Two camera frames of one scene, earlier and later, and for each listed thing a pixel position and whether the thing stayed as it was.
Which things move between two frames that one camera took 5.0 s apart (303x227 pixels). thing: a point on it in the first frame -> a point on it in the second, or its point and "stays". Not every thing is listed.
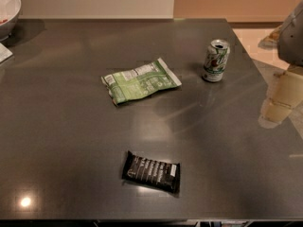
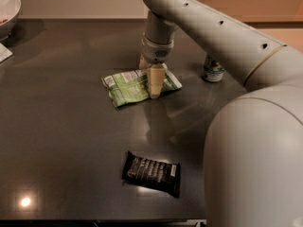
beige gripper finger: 289,89 -> 156,80
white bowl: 10,5 stays
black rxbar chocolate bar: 154,173 stays
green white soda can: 215,61 stays
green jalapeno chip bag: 126,85 stays
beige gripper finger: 276,113 -> 143,63
